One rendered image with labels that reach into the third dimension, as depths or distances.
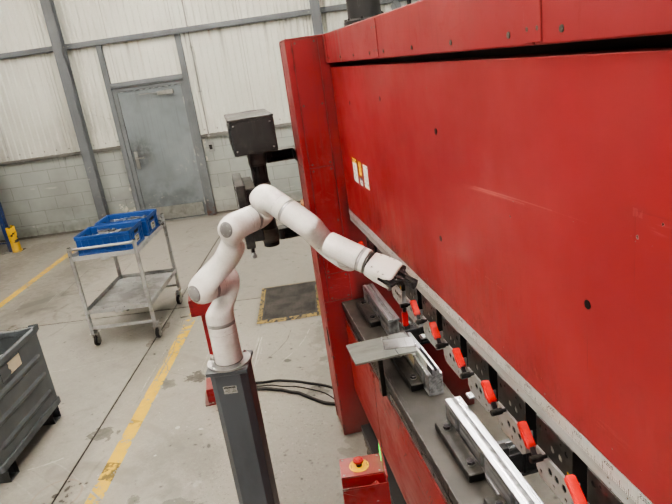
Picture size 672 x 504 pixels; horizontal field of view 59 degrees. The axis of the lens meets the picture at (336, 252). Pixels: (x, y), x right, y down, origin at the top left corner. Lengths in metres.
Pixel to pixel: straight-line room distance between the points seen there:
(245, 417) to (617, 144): 2.05
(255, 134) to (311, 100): 0.36
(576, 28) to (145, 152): 9.18
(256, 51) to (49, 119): 3.43
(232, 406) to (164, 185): 7.57
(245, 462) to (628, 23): 2.35
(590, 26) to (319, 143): 2.22
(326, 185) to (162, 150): 6.90
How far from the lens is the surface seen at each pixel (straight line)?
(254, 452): 2.79
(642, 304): 1.05
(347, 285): 3.33
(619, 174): 1.03
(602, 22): 1.01
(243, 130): 3.21
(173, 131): 9.79
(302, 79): 3.08
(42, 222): 10.91
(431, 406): 2.37
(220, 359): 2.59
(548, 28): 1.14
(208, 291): 2.41
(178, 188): 9.94
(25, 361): 4.48
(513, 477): 1.91
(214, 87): 9.62
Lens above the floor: 2.19
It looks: 18 degrees down
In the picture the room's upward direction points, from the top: 8 degrees counter-clockwise
